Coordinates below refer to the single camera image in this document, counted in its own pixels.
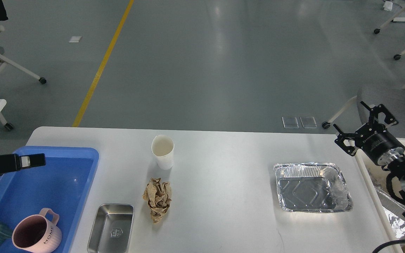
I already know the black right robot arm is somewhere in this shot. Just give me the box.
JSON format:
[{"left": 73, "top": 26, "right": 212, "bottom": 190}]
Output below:
[{"left": 333, "top": 102, "right": 405, "bottom": 217}]

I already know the white bin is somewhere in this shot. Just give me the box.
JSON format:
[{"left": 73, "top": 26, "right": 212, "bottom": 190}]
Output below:
[{"left": 355, "top": 138, "right": 405, "bottom": 240}]

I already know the aluminium foil tray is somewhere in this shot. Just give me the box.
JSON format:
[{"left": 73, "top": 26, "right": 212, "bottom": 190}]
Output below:
[{"left": 273, "top": 162, "right": 353, "bottom": 213}]

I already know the black cable bottom right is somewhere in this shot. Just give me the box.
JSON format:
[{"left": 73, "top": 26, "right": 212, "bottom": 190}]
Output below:
[{"left": 371, "top": 239, "right": 405, "bottom": 253}]

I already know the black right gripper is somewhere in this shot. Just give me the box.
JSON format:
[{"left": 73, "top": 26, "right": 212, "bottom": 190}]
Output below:
[{"left": 333, "top": 101, "right": 405, "bottom": 166}]

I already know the crumpled brown paper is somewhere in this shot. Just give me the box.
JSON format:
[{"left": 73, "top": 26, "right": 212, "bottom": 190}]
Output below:
[{"left": 142, "top": 177, "right": 172, "bottom": 224}]

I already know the pink mug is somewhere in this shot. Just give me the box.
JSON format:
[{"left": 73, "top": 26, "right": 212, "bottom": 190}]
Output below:
[{"left": 12, "top": 208, "right": 62, "bottom": 253}]

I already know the stainless steel tray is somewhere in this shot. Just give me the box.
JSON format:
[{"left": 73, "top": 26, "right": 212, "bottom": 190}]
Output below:
[{"left": 87, "top": 203, "right": 134, "bottom": 253}]

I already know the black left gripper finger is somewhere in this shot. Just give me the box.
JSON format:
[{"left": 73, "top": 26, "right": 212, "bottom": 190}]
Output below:
[{"left": 0, "top": 153, "right": 46, "bottom": 176}]

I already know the blue plastic tray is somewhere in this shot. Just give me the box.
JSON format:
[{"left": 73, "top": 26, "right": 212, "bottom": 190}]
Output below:
[{"left": 0, "top": 146, "right": 99, "bottom": 253}]

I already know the white paper cup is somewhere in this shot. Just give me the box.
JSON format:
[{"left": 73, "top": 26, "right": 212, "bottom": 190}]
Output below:
[{"left": 151, "top": 135, "right": 175, "bottom": 170}]

